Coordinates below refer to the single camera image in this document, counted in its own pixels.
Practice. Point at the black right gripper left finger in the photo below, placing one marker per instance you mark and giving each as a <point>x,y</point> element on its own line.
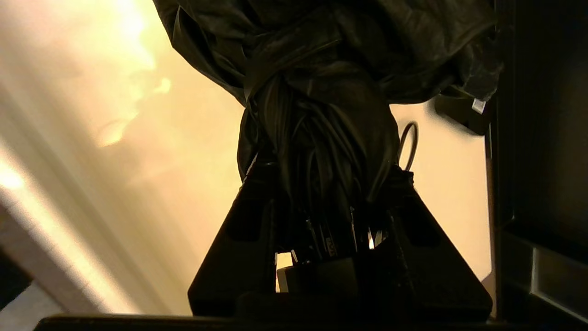
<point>239,257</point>

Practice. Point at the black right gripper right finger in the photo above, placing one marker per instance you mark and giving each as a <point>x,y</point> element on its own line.
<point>427,276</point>

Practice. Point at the black folding umbrella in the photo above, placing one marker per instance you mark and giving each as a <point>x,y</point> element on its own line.
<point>321,69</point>

